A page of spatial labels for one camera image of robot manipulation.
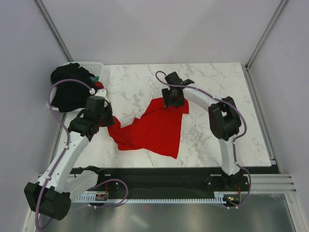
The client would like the red t shirt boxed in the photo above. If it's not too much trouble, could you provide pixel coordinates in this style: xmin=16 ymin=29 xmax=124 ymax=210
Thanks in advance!
xmin=108 ymin=98 xmax=189 ymax=159

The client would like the white plastic basket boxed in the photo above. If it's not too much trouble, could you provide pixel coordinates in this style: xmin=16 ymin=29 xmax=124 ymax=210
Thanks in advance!
xmin=47 ymin=61 xmax=105 ymax=113

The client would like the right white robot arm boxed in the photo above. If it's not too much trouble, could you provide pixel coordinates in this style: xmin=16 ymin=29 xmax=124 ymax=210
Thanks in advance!
xmin=155 ymin=71 xmax=244 ymax=190

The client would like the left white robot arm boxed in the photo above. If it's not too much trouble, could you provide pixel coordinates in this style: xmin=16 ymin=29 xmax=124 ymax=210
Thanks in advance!
xmin=24 ymin=95 xmax=114 ymax=220

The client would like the red cloth in basket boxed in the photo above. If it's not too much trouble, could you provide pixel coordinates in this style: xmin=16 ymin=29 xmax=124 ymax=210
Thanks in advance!
xmin=94 ymin=81 xmax=104 ymax=89

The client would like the black t shirt pile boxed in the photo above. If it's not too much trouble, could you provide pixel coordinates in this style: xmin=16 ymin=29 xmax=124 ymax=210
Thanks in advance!
xmin=50 ymin=62 xmax=105 ymax=113

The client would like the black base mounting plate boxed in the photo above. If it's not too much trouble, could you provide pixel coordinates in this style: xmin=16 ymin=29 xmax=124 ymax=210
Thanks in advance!
xmin=72 ymin=166 xmax=251 ymax=200

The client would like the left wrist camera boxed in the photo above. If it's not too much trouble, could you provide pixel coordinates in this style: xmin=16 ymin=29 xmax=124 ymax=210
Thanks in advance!
xmin=89 ymin=88 xmax=109 ymax=102

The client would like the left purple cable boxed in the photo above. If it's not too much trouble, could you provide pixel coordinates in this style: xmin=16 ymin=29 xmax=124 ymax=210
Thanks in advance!
xmin=35 ymin=79 xmax=128 ymax=230

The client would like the purple cable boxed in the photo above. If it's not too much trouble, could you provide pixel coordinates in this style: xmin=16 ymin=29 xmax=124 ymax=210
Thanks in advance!
xmin=155 ymin=71 xmax=253 ymax=211
xmin=35 ymin=79 xmax=128 ymax=230

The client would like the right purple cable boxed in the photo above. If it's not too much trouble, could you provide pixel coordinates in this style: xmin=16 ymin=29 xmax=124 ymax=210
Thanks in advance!
xmin=155 ymin=71 xmax=253 ymax=211

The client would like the white slotted cable duct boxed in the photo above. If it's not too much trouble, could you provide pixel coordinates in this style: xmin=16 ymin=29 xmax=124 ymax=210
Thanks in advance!
xmin=74 ymin=192 xmax=240 ymax=204

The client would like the left aluminium frame post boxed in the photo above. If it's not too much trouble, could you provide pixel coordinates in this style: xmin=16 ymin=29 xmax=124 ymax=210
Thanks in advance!
xmin=34 ymin=0 xmax=74 ymax=61

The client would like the aluminium frame post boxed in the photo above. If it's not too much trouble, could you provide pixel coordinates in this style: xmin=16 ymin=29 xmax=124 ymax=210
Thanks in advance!
xmin=34 ymin=0 xmax=74 ymax=61
xmin=242 ymin=0 xmax=290 ymax=72

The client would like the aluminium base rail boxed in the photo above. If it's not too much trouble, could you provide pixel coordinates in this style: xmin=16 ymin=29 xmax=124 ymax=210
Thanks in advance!
xmin=33 ymin=173 xmax=297 ymax=193

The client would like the right aluminium frame post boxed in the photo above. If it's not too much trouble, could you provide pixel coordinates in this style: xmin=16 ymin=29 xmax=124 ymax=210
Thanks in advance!
xmin=242 ymin=0 xmax=290 ymax=72

